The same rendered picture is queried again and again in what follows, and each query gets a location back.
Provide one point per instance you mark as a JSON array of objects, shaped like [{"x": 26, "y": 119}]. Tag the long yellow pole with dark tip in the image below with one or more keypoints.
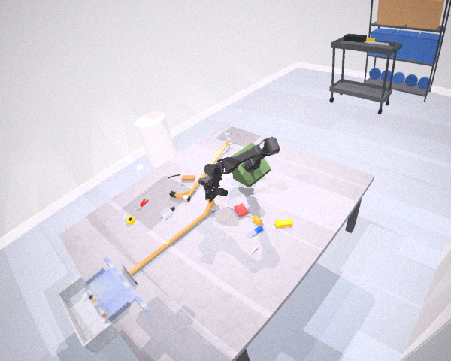
[{"x": 186, "y": 195}]

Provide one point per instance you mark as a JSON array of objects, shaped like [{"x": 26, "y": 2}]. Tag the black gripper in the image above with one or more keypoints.
[{"x": 216, "y": 191}]

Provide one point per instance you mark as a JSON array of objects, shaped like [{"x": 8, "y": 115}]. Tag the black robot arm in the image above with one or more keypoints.
[{"x": 251, "y": 158}]

